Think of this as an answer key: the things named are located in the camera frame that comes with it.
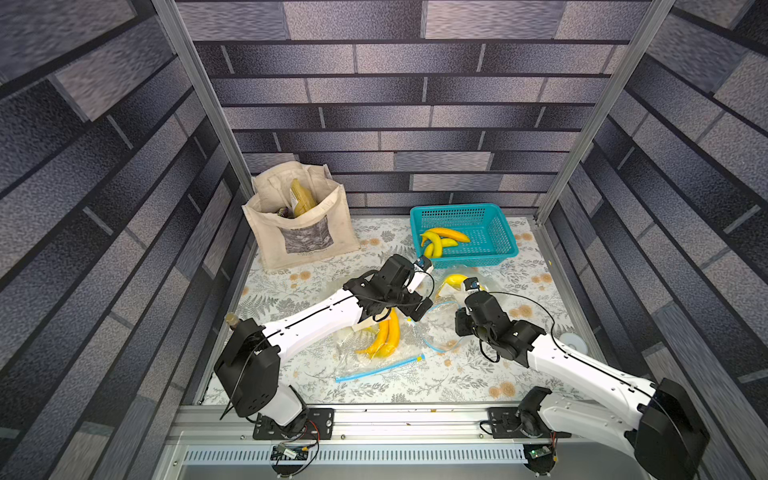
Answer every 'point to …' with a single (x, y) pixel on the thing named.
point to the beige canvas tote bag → (325, 231)
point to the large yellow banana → (435, 238)
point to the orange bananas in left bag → (387, 340)
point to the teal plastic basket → (485, 224)
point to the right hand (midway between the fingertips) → (456, 309)
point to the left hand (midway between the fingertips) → (420, 290)
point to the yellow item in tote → (305, 198)
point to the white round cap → (575, 341)
